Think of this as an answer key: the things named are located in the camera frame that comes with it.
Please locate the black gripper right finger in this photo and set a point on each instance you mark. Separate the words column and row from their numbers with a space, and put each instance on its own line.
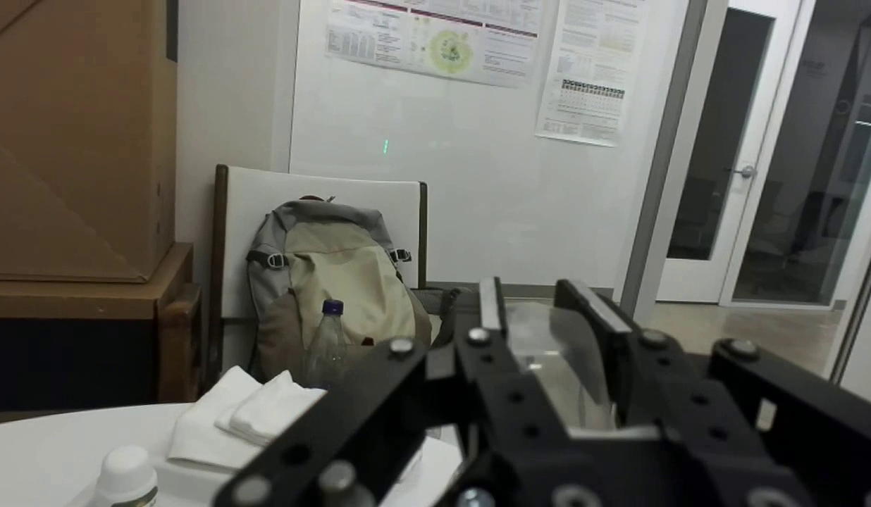
column 599, row 342

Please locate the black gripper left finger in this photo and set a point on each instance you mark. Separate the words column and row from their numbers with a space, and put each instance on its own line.
column 482, row 327

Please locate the clear plastic jug with beans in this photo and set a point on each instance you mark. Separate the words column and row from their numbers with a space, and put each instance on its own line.
column 537, row 356

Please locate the clear plastic water bottle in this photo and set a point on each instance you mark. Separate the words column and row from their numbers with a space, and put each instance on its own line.
column 334, row 342

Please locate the grey and beige backpack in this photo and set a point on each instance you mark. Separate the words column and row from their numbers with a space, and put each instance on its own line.
column 340, row 264

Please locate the white door with glass pane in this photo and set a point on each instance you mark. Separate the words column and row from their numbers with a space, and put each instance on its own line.
column 717, row 142

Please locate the white towel with red stripes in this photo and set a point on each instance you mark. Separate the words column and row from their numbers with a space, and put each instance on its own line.
column 225, row 423

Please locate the low wooden cabinet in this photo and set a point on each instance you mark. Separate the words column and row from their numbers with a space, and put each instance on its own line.
column 76, row 327

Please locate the large brown cardboard box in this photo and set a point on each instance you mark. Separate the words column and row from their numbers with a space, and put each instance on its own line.
column 68, row 132

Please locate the grey metal frame pole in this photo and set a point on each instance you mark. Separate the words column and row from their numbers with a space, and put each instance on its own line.
column 861, row 320

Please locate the text wall poster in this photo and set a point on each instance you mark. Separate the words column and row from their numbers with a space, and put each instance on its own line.
column 591, row 75

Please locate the wall poster with green circle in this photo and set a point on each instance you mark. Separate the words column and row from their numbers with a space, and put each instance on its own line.
column 435, row 37

